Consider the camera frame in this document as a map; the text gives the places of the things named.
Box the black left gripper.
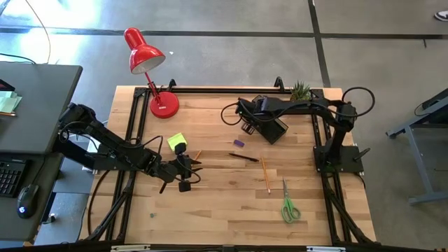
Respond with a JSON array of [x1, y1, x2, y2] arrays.
[[153, 142, 204, 193]]

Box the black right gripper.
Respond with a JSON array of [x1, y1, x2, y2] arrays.
[[237, 96, 283, 136]]

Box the black mesh desk organizer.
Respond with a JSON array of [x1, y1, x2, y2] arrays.
[[244, 94, 289, 146]]

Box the black pen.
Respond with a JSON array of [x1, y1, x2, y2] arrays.
[[228, 152, 260, 163]]

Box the green-handled scissors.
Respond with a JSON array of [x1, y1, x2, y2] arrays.
[[281, 176, 302, 224]]

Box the green sticky note pad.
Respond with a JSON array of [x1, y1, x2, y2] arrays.
[[167, 132, 188, 153]]

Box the potted succulent plant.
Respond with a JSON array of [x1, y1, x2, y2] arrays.
[[290, 80, 312, 102]]

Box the red desk lamp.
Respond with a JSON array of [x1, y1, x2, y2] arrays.
[[123, 27, 180, 119]]

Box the grey side desk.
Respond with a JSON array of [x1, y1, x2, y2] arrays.
[[0, 62, 84, 242]]

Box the black computer mouse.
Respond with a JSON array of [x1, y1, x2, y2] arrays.
[[16, 183, 40, 220]]

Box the blue-grey metal table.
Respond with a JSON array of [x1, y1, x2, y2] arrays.
[[386, 87, 448, 207]]

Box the black keyboard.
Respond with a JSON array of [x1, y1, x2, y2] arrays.
[[0, 159, 27, 199]]

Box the green paper stack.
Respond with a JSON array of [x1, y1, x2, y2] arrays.
[[0, 90, 22, 113]]

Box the black aluminium table frame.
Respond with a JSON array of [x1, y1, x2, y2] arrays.
[[83, 76, 377, 246]]

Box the white metal bracket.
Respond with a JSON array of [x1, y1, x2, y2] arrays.
[[307, 246, 346, 252], [111, 244, 151, 252]]

